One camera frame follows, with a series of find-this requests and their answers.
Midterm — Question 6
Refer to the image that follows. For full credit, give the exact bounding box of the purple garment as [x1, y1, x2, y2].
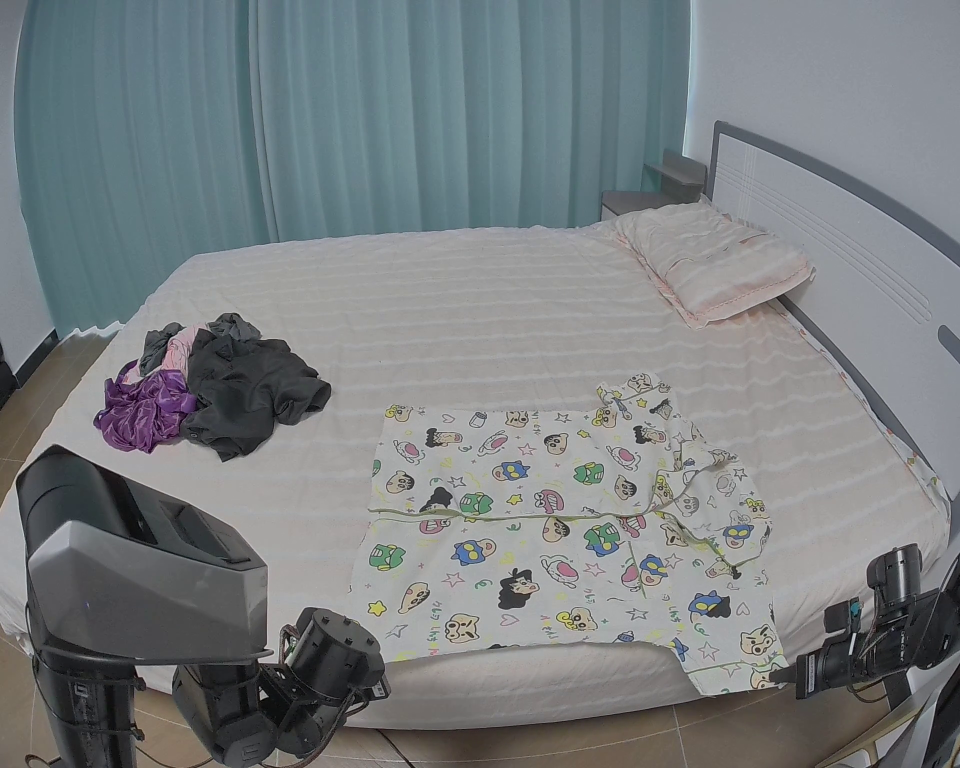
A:
[93, 367, 198, 453]

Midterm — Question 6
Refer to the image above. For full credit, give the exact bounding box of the bed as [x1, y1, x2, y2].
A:
[0, 120, 960, 732]

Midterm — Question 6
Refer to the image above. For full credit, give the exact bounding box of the pale pink striped pillow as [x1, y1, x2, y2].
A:
[615, 202, 819, 331]

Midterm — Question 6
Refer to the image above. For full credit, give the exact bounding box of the blue-green curtain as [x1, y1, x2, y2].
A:
[15, 0, 695, 339]

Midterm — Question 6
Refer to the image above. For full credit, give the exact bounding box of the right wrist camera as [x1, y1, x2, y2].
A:
[823, 598, 864, 646]

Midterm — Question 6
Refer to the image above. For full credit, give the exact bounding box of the pink garment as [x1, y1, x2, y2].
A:
[161, 324, 215, 376]

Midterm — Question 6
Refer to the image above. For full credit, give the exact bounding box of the grey bedside table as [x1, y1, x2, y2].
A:
[600, 147, 710, 222]

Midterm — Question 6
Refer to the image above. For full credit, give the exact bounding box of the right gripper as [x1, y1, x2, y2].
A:
[795, 636, 875, 700]

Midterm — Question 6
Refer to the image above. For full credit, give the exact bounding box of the black cable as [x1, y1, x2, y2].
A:
[371, 726, 421, 768]

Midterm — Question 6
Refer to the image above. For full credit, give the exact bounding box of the black shirt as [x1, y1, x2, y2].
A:
[180, 337, 333, 462]

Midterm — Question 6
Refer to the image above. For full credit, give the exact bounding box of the white printed pyjama top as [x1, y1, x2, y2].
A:
[346, 369, 790, 699]

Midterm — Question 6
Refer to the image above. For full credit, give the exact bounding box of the grey garment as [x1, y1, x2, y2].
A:
[138, 312, 264, 380]

